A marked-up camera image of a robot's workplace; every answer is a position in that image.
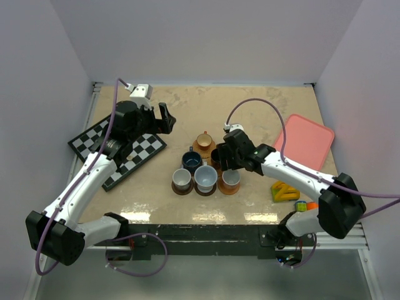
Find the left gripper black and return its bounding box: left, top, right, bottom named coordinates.
left=129, top=102, right=175, bottom=142

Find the black cup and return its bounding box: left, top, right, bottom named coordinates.
left=211, top=149, right=221, bottom=169

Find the grey white cup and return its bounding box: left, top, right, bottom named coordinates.
left=172, top=169, right=192, bottom=187
left=221, top=170, right=241, bottom=185

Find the scalloped light cork coaster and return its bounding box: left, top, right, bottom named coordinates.
left=192, top=140, right=216, bottom=159

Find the pink cup gold inside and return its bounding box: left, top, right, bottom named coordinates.
left=196, top=131, right=213, bottom=151

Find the large white mug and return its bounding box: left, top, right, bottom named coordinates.
left=194, top=162, right=218, bottom=192

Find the light orange wooden coaster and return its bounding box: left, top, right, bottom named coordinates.
left=217, top=181, right=240, bottom=195

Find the dark blue cup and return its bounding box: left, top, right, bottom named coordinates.
left=181, top=146, right=203, bottom=175

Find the dark brown wooden coaster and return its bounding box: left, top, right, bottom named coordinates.
left=171, top=181, right=194, bottom=196

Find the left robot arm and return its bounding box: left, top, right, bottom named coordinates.
left=26, top=101, right=176, bottom=266

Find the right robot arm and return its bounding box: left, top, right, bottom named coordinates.
left=217, top=127, right=366, bottom=246

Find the black white chessboard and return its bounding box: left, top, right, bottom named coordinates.
left=68, top=116, right=167, bottom=192

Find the yellow green wooden block toy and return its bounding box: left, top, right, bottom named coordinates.
left=271, top=181, right=301, bottom=203

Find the pink tray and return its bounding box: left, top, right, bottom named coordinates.
left=284, top=114, right=334, bottom=171

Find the orange blue toy car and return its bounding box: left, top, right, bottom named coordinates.
left=294, top=201, right=319, bottom=213

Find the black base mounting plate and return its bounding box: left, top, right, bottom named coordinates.
left=96, top=224, right=314, bottom=260

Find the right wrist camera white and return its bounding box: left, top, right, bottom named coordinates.
left=223, top=124, right=244, bottom=133

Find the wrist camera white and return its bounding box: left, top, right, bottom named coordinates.
left=125, top=84, right=153, bottom=110
left=223, top=124, right=244, bottom=133

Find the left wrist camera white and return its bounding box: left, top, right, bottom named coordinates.
left=125, top=84, right=153, bottom=110

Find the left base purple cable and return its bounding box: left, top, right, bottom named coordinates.
left=104, top=231, right=169, bottom=277

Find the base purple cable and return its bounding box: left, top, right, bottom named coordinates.
left=104, top=231, right=169, bottom=277
left=279, top=232, right=318, bottom=269

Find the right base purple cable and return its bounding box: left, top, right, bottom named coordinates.
left=279, top=232, right=318, bottom=269

